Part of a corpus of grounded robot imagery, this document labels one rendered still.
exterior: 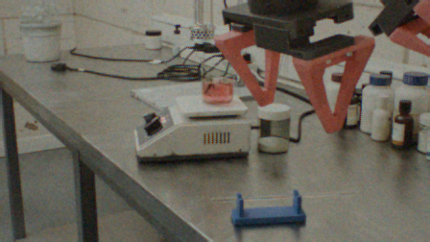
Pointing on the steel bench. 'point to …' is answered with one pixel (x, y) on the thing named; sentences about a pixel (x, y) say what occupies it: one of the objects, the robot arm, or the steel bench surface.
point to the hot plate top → (191, 106)
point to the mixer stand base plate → (160, 99)
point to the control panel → (157, 132)
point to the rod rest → (268, 213)
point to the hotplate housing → (199, 138)
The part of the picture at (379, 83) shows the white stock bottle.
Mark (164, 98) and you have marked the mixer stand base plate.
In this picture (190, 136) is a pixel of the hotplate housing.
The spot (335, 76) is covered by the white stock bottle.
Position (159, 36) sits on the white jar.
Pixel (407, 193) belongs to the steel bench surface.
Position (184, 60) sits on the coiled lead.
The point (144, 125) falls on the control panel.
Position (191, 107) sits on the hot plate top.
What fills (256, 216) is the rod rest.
